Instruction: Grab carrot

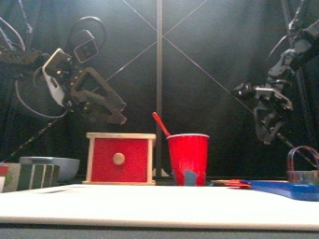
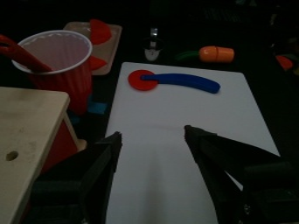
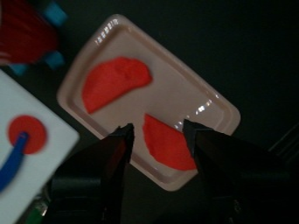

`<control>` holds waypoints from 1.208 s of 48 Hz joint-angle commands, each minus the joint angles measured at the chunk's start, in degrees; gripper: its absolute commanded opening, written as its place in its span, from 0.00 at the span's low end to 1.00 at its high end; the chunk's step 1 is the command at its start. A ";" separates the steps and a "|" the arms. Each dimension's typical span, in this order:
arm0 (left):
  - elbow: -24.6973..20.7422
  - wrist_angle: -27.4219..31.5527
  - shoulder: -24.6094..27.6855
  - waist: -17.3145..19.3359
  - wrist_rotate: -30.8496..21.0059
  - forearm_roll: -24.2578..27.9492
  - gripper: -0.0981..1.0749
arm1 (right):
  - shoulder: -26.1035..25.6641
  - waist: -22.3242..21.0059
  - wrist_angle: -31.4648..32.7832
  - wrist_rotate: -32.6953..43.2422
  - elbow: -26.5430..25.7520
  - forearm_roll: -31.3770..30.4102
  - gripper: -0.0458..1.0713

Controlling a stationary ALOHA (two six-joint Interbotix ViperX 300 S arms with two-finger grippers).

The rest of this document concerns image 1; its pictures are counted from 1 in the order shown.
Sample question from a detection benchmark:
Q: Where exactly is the orange toy carrot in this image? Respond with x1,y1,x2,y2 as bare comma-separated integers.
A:
211,178,253,190

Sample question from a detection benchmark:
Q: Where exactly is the red straw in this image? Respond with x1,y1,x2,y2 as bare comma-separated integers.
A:
151,111,173,138

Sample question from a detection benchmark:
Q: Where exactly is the red wooden drawer box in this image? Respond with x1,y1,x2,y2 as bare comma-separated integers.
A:
81,132,157,187

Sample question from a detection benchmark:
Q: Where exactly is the grey bowl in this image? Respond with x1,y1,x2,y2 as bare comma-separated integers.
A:
17,156,81,183

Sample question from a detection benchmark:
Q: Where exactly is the red plastic cup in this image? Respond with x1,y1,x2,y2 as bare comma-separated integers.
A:
165,133,211,188

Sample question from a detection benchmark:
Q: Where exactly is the blue tray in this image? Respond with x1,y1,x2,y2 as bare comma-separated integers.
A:
241,179,319,203

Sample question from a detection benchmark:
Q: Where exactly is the green striped block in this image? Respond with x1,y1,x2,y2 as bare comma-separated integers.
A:
16,163,61,191

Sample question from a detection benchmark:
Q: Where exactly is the grey block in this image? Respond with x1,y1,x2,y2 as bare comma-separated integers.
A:
0,162,22,193

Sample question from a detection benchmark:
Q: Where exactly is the white cutting board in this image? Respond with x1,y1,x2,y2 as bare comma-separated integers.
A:
0,183,319,232

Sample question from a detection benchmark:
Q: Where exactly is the small red white toy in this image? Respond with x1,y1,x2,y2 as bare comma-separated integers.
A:
0,165,9,193

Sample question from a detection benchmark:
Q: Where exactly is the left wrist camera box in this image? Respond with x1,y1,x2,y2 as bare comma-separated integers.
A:
71,29,101,64

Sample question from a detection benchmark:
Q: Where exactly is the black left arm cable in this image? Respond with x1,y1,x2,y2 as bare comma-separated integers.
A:
13,66,69,120

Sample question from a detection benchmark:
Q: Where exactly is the grey vertical frame post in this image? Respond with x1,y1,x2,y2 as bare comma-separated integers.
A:
155,0,164,179

